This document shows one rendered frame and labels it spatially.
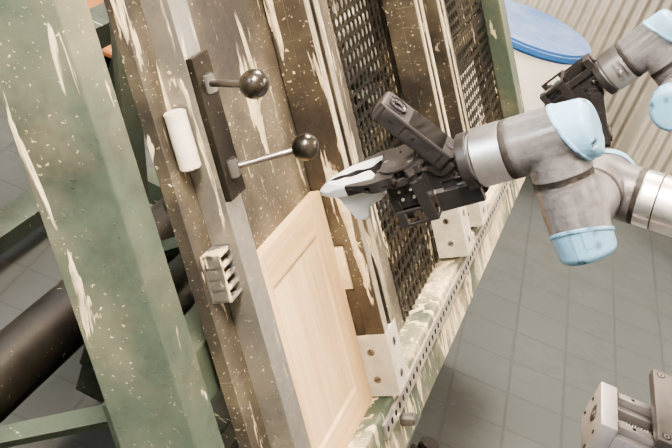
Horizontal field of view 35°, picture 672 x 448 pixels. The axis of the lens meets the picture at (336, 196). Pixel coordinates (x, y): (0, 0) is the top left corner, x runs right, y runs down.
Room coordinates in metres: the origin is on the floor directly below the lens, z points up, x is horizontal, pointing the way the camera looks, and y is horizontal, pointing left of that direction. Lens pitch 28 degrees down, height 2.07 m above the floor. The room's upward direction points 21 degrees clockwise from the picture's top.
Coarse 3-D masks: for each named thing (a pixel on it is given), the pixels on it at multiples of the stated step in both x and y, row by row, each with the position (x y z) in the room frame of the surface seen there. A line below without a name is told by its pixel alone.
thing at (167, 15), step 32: (160, 0) 1.28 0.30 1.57; (160, 32) 1.28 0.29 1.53; (192, 32) 1.31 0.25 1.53; (160, 64) 1.28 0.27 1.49; (192, 96) 1.27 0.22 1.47; (192, 128) 1.27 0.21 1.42; (224, 224) 1.25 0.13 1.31; (256, 256) 1.29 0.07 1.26; (256, 288) 1.26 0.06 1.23; (256, 320) 1.24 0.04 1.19; (256, 352) 1.24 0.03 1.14; (256, 384) 1.23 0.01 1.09; (288, 384) 1.26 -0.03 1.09; (288, 416) 1.23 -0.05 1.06
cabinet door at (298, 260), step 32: (288, 224) 1.46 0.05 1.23; (320, 224) 1.57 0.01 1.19; (288, 256) 1.42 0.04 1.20; (320, 256) 1.54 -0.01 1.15; (288, 288) 1.40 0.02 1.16; (320, 288) 1.50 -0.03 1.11; (288, 320) 1.37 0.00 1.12; (320, 320) 1.47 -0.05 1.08; (352, 320) 1.58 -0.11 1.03; (288, 352) 1.33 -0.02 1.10; (320, 352) 1.44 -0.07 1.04; (352, 352) 1.54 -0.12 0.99; (320, 384) 1.40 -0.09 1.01; (352, 384) 1.51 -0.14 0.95; (320, 416) 1.37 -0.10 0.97; (352, 416) 1.47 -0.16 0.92
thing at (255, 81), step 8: (208, 72) 1.30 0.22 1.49; (248, 72) 1.22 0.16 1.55; (256, 72) 1.22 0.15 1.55; (208, 80) 1.28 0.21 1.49; (216, 80) 1.28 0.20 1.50; (224, 80) 1.26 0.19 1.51; (232, 80) 1.25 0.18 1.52; (240, 80) 1.22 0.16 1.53; (248, 80) 1.21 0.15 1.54; (256, 80) 1.21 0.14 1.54; (264, 80) 1.22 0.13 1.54; (208, 88) 1.28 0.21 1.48; (216, 88) 1.29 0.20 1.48; (240, 88) 1.22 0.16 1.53; (248, 88) 1.21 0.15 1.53; (256, 88) 1.21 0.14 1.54; (264, 88) 1.22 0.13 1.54; (248, 96) 1.21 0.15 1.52; (256, 96) 1.21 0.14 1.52
